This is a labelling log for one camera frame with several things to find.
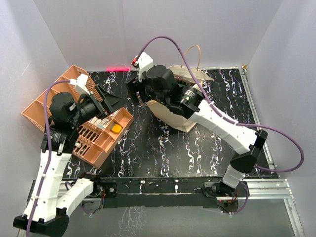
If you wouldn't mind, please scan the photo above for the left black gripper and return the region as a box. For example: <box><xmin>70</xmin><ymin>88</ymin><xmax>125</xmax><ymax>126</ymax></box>
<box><xmin>70</xmin><ymin>84</ymin><xmax>129</xmax><ymax>126</ymax></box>

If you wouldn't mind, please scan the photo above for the brown paper bag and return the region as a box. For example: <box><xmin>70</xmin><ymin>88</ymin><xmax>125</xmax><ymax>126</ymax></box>
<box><xmin>145</xmin><ymin>65</ymin><xmax>214</xmax><ymax>132</ymax></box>

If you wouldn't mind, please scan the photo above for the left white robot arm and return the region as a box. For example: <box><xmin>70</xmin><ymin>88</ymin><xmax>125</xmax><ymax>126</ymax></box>
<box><xmin>13</xmin><ymin>85</ymin><xmax>125</xmax><ymax>237</ymax></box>

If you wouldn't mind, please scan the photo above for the yellow orange small item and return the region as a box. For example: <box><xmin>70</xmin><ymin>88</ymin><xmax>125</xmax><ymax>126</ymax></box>
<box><xmin>110</xmin><ymin>123</ymin><xmax>122</xmax><ymax>134</ymax></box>

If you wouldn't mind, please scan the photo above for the aluminium frame rail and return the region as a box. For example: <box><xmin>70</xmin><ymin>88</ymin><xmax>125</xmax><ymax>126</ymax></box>
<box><xmin>239</xmin><ymin>65</ymin><xmax>305</xmax><ymax>237</ymax></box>

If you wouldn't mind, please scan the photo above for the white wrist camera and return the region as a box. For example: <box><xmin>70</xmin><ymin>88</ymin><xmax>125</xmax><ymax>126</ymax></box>
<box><xmin>131</xmin><ymin>52</ymin><xmax>154</xmax><ymax>82</ymax></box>
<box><xmin>70</xmin><ymin>74</ymin><xmax>90</xmax><ymax>95</ymax></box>

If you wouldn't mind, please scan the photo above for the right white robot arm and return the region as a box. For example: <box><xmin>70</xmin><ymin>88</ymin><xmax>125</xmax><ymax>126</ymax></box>
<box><xmin>125</xmin><ymin>65</ymin><xmax>268</xmax><ymax>197</ymax></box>

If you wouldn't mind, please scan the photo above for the pink compartment tray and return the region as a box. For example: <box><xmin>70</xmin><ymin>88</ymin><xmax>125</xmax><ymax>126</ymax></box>
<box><xmin>73</xmin><ymin>107</ymin><xmax>134</xmax><ymax>168</ymax></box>

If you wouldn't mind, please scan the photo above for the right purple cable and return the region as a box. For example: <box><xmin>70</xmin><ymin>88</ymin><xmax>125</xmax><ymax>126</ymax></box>
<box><xmin>137</xmin><ymin>36</ymin><xmax>305</xmax><ymax>172</ymax></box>

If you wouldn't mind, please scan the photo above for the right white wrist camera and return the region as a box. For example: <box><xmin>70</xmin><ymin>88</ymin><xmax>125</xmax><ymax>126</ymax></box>
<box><xmin>131</xmin><ymin>52</ymin><xmax>154</xmax><ymax>82</ymax></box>

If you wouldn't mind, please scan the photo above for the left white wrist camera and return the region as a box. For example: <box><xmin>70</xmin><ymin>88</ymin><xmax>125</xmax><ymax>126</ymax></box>
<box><xmin>70</xmin><ymin>74</ymin><xmax>90</xmax><ymax>95</ymax></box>

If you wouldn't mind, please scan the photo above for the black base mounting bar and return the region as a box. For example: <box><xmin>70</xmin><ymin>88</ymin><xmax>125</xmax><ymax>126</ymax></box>
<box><xmin>98</xmin><ymin>177</ymin><xmax>249</xmax><ymax>208</ymax></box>

